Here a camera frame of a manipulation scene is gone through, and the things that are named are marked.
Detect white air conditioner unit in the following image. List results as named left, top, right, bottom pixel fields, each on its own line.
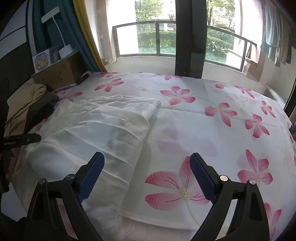
left=263, top=85, right=287, bottom=109

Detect black balcony railing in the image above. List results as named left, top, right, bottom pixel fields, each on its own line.
left=112, top=20, right=257, bottom=72

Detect cardboard box on balcony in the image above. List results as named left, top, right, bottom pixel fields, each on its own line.
left=242, top=51, right=266, bottom=82

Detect black sliding door frame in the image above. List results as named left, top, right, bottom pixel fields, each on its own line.
left=175, top=0, right=207, bottom=79

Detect brown cardboard box bedside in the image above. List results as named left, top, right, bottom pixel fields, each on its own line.
left=32, top=52, right=87, bottom=90

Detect beige folded garment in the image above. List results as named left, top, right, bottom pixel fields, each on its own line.
left=4, top=84, right=46, bottom=137

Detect hanging laundry clothes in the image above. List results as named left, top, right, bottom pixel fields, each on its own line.
left=261, top=4, right=295, bottom=67

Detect small dark green toy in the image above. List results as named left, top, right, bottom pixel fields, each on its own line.
left=289, top=121, right=296, bottom=141

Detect illustrated white card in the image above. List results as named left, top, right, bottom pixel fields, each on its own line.
left=32, top=49, right=51, bottom=73

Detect white translucent garment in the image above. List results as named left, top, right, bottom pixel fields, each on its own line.
left=13, top=95, right=160, bottom=226

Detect floral white bed sheet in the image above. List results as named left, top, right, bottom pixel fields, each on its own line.
left=55, top=72, right=295, bottom=240

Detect dark brown folded garment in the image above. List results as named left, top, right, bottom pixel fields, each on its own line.
left=23, top=91, right=59, bottom=134

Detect black flashlight on bed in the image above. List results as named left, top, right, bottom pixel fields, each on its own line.
left=75, top=73, right=89, bottom=85

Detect white desk lamp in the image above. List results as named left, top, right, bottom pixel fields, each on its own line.
left=41, top=6, right=74, bottom=59

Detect yellow curtain left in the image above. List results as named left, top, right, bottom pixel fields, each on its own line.
left=73, top=0, right=107, bottom=72

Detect teal curtain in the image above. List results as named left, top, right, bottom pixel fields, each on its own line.
left=26, top=1, right=101, bottom=72

